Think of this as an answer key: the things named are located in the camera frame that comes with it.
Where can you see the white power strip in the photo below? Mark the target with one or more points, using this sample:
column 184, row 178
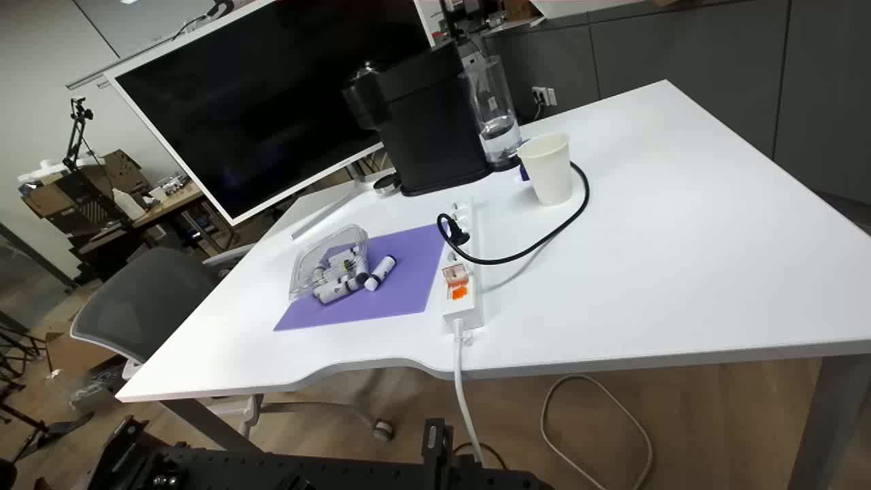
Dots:
column 462, row 289

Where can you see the black power plug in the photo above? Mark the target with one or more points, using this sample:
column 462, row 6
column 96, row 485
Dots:
column 449, row 226

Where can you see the purple mat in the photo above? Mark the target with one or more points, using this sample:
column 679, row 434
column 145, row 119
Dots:
column 413, row 272

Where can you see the white tube with black cap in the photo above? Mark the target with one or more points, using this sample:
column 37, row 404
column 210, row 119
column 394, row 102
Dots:
column 383, row 272
column 357, row 282

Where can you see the small blue object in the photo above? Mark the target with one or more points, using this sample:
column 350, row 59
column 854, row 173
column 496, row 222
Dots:
column 523, row 174

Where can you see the clear plastic container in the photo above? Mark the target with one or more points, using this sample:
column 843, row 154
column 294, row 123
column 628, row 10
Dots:
column 323, row 260

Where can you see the black coffee machine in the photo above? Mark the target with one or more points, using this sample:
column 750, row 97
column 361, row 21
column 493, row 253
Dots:
column 425, row 123

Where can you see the white paper cup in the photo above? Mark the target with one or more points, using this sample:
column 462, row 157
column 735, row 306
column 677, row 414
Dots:
column 552, row 168

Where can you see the clear water tank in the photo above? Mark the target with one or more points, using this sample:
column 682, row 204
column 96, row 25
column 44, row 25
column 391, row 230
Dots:
column 493, row 100

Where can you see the white-framed monitor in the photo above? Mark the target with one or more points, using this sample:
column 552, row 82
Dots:
column 263, row 90

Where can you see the cardboard box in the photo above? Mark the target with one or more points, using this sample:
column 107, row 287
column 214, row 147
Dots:
column 518, row 10

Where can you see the grey office chair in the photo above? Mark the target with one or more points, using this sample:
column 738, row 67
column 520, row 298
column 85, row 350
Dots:
column 145, row 302

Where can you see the cluttered wooden desk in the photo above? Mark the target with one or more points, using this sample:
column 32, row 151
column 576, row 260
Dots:
column 111, row 204

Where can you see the black tripod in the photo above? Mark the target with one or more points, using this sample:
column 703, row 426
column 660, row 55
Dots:
column 78, row 125

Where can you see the grey table leg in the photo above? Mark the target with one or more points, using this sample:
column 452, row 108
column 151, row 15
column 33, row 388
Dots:
column 831, row 426

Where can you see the white wall outlet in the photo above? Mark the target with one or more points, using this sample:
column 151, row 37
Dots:
column 545, row 97

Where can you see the black clamp bracket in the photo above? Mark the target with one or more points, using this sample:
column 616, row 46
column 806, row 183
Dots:
column 436, row 444

